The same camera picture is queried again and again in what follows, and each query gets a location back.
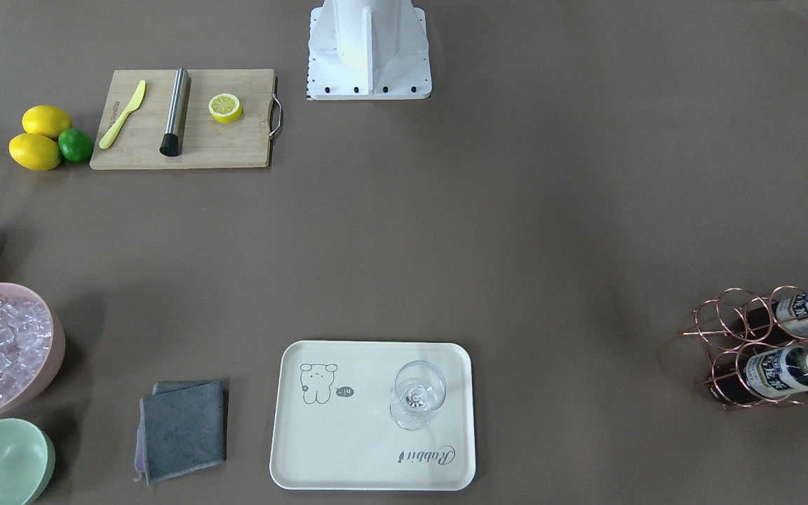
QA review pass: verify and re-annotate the tea bottle in basket rear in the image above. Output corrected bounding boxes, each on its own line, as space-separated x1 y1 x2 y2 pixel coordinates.
708 346 808 405

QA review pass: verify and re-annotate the steel muddler black tip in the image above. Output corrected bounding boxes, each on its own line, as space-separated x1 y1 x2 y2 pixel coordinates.
159 68 191 157

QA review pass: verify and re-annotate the cream rectangular tray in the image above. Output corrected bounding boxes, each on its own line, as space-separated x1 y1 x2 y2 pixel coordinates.
270 341 476 491

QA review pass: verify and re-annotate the yellow lemon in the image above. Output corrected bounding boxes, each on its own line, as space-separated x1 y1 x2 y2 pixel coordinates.
8 133 62 170
20 105 73 140

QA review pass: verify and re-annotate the pink bowl with ice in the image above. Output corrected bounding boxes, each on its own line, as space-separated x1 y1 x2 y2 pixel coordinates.
0 283 65 415

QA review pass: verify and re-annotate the yellow plastic knife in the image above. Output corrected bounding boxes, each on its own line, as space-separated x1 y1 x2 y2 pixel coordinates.
98 80 147 149

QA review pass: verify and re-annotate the grey folded cloth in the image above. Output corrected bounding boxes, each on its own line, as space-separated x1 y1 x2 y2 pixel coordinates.
134 381 227 485

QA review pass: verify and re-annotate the wooden cutting board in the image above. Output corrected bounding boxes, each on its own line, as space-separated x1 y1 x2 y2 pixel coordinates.
90 68 276 170

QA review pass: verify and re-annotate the clear wine glass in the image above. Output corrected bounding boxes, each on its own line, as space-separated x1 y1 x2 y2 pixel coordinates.
390 359 447 431

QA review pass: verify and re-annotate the green lime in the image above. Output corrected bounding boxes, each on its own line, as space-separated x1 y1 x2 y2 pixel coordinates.
57 128 94 163

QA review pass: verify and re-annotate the copper wire bottle basket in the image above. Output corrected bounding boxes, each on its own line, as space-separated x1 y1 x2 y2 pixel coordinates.
684 285 808 410

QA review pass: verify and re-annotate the lemon half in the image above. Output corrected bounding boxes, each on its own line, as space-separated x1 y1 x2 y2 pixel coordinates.
208 93 243 124

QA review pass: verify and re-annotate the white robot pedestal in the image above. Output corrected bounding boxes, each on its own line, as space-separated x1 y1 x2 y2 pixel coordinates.
306 1 433 100

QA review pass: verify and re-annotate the green bowl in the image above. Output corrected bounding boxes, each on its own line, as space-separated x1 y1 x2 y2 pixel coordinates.
0 418 55 504

